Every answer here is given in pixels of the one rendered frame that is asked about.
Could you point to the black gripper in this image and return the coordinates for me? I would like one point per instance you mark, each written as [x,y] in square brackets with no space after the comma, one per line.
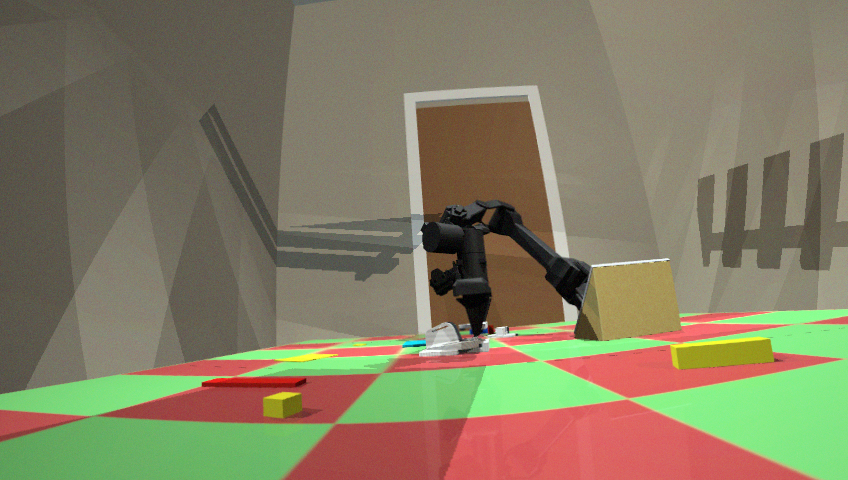
[474,288]

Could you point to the red flat bar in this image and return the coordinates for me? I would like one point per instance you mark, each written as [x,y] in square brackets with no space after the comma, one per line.
[251,382]

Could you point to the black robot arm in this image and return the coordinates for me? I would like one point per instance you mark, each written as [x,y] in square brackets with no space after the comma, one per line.
[455,233]

